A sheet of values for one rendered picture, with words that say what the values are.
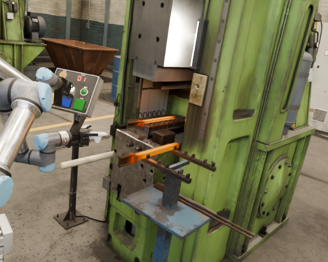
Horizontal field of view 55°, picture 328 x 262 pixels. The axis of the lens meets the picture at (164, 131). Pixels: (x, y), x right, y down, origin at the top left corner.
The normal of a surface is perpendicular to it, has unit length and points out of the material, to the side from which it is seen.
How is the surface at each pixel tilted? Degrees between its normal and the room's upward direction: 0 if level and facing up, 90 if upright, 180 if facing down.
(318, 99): 90
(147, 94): 90
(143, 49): 90
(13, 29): 79
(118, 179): 90
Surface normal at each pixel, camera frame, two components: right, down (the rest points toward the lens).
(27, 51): 0.71, 0.32
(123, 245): -0.68, 0.12
